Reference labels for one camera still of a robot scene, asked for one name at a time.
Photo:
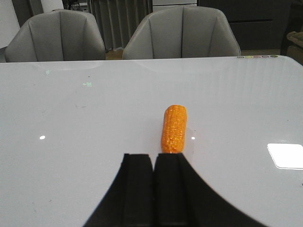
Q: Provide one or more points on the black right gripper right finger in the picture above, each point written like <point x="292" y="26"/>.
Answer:
<point x="184" y="199"/>

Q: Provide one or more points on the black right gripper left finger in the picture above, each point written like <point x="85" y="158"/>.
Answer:
<point x="129" y="200"/>

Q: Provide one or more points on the orange corn cob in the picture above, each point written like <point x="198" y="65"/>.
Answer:
<point x="174" y="129"/>

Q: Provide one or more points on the grey chair on right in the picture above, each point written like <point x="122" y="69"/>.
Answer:
<point x="182" y="32"/>

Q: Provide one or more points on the grey chair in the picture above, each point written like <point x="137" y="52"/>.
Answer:
<point x="60" y="35"/>
<point x="182" y="32"/>

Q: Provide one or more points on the coloured sticker strip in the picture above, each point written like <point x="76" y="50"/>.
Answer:
<point x="257" y="56"/>

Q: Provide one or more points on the grey chair on left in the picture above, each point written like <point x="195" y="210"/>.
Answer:
<point x="60" y="35"/>

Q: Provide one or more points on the beige cushioned seat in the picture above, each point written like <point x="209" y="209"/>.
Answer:
<point x="295" y="49"/>

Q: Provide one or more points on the dark grey cabinet counter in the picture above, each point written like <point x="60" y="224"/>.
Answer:
<point x="259" y="24"/>

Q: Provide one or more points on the white refrigerator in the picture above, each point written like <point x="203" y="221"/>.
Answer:
<point x="162" y="4"/>

